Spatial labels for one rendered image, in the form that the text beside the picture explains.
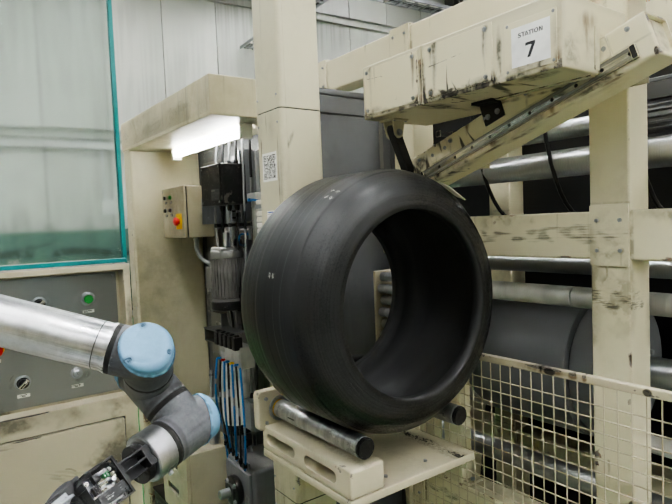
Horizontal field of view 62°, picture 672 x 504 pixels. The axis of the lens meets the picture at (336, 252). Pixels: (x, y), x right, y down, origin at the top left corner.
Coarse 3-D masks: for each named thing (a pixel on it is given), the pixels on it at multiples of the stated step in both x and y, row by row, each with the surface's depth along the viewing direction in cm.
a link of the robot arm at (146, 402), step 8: (176, 376) 111; (120, 384) 108; (168, 384) 106; (176, 384) 108; (128, 392) 106; (136, 392) 103; (152, 392) 103; (160, 392) 105; (168, 392) 106; (176, 392) 107; (136, 400) 106; (144, 400) 106; (152, 400) 105; (160, 400) 105; (168, 400) 105; (144, 408) 106; (152, 408) 105; (160, 408) 105; (152, 416) 105
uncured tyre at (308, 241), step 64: (320, 192) 117; (384, 192) 113; (448, 192) 127; (256, 256) 119; (320, 256) 106; (448, 256) 145; (256, 320) 116; (320, 320) 104; (448, 320) 146; (320, 384) 108; (384, 384) 145; (448, 384) 124
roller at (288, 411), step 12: (276, 408) 138; (288, 408) 135; (300, 408) 133; (288, 420) 134; (300, 420) 129; (312, 420) 126; (324, 420) 124; (312, 432) 125; (324, 432) 121; (336, 432) 118; (348, 432) 117; (336, 444) 118; (348, 444) 114; (360, 444) 112; (372, 444) 114; (360, 456) 112
